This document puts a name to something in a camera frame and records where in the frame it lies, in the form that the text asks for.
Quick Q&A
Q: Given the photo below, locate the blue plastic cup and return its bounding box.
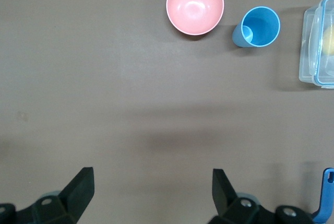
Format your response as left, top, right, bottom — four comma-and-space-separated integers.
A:
232, 6, 281, 49

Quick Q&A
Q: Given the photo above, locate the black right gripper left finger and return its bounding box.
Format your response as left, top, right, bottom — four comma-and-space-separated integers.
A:
0, 166, 94, 224

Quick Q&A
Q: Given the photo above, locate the yellow food piece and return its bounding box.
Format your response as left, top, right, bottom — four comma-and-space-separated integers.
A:
322, 24, 334, 55

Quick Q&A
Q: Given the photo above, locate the black pot with blue handle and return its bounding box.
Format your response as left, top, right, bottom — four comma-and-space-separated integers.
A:
312, 168, 334, 224

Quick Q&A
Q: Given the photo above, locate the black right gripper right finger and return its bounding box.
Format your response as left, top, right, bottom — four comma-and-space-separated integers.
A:
208, 168, 315, 224

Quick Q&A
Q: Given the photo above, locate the pink bowl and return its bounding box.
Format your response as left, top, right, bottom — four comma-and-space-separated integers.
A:
165, 0, 225, 36

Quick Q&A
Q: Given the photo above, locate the clear plastic food container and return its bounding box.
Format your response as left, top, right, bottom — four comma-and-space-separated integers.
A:
299, 0, 334, 89

